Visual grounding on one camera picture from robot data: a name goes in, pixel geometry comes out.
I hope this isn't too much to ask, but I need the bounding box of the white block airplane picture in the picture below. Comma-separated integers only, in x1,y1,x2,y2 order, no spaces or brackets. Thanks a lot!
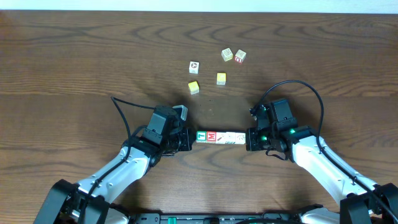
235,133,246,144

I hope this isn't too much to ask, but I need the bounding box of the green letter L block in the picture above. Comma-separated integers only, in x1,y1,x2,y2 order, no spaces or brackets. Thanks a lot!
196,131,207,143

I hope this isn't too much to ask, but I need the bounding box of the white block green N side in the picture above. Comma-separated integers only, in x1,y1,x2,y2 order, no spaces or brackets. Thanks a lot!
225,132,236,144

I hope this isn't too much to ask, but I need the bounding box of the red letter M block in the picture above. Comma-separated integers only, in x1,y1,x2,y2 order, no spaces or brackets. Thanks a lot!
206,131,216,144

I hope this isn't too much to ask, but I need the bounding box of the white block cane picture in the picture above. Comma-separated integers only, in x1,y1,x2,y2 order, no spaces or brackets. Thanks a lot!
216,132,228,144

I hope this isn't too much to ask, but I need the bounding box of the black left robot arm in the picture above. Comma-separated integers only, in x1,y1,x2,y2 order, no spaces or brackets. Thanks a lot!
34,105,195,223

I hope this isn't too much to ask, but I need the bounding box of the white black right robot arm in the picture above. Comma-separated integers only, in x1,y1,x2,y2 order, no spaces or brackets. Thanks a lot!
246,100,397,223

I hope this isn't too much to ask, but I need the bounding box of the yellow letter W block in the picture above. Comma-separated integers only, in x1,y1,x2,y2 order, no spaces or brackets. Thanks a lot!
188,81,200,95

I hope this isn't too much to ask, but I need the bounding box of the white block soccer ball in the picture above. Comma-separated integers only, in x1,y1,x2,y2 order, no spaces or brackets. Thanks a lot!
189,61,200,74

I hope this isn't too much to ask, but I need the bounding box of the yellow letter G block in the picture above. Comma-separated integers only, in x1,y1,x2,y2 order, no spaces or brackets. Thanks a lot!
216,73,226,85

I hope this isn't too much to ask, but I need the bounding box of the wooden block red letter side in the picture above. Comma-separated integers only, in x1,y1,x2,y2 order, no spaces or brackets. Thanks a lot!
234,49,247,63

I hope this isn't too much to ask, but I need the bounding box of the wooden block yellow trim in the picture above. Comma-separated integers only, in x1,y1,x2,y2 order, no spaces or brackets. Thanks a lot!
221,48,234,62

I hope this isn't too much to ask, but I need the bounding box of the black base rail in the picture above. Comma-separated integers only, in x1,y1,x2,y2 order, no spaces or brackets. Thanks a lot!
128,210,305,224

